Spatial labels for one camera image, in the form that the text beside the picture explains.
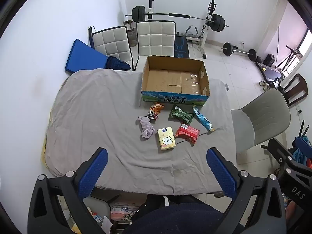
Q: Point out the orange snack packet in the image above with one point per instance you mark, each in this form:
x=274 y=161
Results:
x=156 y=109

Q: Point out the dark blue bag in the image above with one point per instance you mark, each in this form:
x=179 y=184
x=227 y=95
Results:
x=118 y=63

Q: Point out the red snack packet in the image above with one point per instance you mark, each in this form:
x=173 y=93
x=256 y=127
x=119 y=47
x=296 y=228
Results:
x=187 y=133

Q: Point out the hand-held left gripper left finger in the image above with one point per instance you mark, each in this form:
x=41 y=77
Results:
x=93 y=173

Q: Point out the purple sock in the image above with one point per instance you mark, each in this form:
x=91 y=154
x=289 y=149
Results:
x=146 y=126

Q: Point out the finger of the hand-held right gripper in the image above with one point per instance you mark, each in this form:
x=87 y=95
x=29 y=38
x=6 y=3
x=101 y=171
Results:
x=280 y=151
x=304 y=142

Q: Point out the white quilted chair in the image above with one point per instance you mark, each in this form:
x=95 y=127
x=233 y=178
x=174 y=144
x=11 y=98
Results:
x=156 y=39
x=111 y=43

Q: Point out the grey chair seat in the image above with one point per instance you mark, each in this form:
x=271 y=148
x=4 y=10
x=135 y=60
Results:
x=97 y=206

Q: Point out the white bench press rack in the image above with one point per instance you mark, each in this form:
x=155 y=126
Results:
x=206 y=29

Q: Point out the red plastic bag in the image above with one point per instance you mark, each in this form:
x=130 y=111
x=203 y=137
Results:
x=309 y=163

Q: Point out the grey green shell chair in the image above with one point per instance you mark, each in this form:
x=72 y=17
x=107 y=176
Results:
x=265 y=117

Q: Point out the blue foam mat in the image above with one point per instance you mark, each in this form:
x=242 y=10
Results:
x=84 y=57

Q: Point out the black exercise machine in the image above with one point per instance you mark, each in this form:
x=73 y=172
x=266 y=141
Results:
x=270 y=65

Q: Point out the grey tablecloth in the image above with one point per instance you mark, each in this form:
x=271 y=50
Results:
x=97 y=117

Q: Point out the white shoes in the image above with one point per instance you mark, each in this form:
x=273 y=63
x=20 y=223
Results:
x=264 y=83

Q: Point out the short barbell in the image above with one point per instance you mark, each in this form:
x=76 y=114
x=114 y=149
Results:
x=229 y=48

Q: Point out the long barbell with black plates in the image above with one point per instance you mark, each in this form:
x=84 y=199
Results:
x=178 y=15

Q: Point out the black weight bench pad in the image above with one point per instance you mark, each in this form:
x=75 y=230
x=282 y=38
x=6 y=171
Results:
x=181 y=46

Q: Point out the grey metal bucket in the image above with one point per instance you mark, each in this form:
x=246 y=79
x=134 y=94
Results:
x=131 y=35

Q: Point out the green snack packet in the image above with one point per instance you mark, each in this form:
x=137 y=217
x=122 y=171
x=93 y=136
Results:
x=181 y=114

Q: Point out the light blue plastic bag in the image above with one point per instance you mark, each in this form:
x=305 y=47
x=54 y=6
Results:
x=298 y=154

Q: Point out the brown wooden chair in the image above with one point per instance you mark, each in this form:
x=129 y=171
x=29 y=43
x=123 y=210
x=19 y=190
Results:
x=296 y=92

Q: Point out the cardboard box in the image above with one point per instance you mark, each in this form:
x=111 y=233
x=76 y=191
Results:
x=170 y=82

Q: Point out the person's dark blue clothing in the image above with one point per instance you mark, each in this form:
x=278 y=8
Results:
x=175 y=220

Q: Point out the light blue snack packet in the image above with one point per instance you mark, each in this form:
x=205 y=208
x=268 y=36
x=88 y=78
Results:
x=202 y=119

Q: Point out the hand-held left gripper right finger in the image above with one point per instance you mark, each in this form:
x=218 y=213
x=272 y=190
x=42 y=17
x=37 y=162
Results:
x=221 y=173

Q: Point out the yellow tissue pack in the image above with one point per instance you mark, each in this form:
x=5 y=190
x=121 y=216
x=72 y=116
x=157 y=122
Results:
x=166 y=139

